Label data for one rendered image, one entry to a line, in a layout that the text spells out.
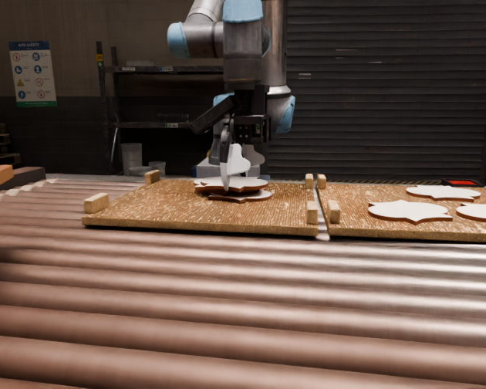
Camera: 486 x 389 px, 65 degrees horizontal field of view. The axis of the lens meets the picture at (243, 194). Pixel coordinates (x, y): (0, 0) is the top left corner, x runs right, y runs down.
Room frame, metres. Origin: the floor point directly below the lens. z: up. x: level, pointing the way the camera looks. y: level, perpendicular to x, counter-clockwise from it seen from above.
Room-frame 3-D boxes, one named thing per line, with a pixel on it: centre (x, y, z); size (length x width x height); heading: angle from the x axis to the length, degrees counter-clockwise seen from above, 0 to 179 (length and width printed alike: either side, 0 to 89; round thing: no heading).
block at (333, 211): (0.62, -0.15, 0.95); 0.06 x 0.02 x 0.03; 173
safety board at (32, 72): (5.68, 3.02, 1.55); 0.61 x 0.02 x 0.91; 86
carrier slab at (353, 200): (0.73, -0.36, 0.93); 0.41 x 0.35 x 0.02; 83
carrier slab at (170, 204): (0.78, 0.06, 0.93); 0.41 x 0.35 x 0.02; 81
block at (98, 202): (0.68, 0.27, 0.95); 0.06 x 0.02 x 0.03; 171
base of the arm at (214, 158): (1.28, 0.04, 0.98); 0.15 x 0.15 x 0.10
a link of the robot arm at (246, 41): (0.78, 0.00, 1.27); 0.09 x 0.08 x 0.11; 169
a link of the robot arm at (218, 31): (0.88, 0.00, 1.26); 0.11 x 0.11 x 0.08; 79
